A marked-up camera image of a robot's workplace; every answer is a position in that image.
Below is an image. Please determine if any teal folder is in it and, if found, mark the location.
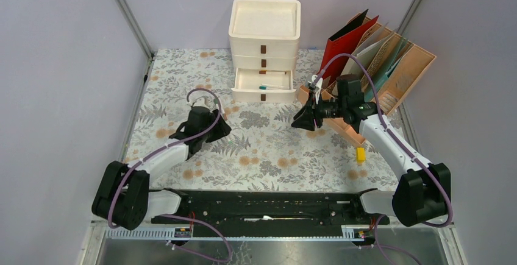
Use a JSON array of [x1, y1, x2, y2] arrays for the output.
[[373, 38, 412, 93]]

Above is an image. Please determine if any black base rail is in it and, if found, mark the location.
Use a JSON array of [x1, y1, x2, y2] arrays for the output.
[[150, 189, 379, 238]]

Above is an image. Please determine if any yellow eraser block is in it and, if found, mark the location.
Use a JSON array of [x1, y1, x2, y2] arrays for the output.
[[355, 147, 366, 164]]

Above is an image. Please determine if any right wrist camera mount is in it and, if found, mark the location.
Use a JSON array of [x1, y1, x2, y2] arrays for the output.
[[306, 75, 323, 105]]

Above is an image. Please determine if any floral table mat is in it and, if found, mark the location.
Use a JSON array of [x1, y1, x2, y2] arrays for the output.
[[126, 49, 397, 192]]

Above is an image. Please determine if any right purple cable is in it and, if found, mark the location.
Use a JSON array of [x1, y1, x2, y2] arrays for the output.
[[313, 53, 454, 265]]

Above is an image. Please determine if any white three-drawer organizer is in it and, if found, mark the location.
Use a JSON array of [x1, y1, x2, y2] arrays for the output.
[[228, 0, 301, 104]]

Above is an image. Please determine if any teal capped white marker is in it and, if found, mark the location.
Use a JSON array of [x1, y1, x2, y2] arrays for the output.
[[259, 85, 291, 90]]

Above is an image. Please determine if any beige folder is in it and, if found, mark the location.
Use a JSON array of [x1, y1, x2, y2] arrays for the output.
[[341, 25, 393, 78]]

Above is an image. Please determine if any orange plastic file rack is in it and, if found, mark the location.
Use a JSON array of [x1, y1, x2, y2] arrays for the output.
[[296, 13, 437, 147]]

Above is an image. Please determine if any red folder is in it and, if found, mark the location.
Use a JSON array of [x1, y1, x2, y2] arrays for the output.
[[319, 9, 379, 87]]

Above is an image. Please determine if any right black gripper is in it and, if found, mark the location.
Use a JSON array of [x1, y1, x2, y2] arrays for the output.
[[291, 90, 346, 132]]

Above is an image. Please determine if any brown capped white marker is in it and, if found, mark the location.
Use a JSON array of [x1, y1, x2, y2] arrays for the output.
[[258, 70, 287, 76]]

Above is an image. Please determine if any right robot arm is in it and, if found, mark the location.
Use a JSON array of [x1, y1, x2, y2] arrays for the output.
[[291, 75, 453, 227]]

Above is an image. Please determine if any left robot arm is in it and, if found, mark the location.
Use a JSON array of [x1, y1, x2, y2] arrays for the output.
[[91, 107, 232, 230]]

